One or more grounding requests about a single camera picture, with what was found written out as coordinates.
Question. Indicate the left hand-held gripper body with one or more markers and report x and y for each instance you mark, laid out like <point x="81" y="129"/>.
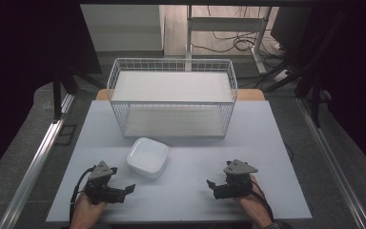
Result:
<point x="99" y="187"/>

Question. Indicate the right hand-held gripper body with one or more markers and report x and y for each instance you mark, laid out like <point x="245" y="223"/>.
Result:
<point x="236" y="184"/>

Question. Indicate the white square bowl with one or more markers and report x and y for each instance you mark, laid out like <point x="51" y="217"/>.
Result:
<point x="147" y="157"/>

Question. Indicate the person's left hand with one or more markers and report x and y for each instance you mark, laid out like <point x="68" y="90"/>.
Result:
<point x="87" y="210"/>

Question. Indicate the person's right hand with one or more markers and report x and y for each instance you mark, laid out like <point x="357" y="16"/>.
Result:
<point x="255" y="203"/>

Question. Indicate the white foam board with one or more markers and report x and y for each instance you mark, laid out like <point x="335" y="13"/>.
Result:
<point x="184" y="191"/>

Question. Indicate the black metal stand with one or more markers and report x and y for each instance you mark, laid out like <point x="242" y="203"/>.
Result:
<point x="315" y="101"/>
<point x="57" y="98"/>

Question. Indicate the white power strip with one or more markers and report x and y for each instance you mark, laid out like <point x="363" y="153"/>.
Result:
<point x="281" y="74"/>

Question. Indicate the white cabinet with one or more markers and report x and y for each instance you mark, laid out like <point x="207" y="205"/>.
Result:
<point x="124" y="27"/>

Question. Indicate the dark curtain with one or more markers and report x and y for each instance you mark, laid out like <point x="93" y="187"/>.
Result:
<point x="16" y="63"/>
<point x="359" y="79"/>

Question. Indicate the aluminium rail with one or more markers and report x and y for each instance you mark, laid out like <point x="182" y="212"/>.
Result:
<point x="333" y="165"/>
<point x="35" y="165"/>

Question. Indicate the white desk frame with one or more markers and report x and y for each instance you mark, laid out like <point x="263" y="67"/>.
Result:
<point x="225" y="24"/>

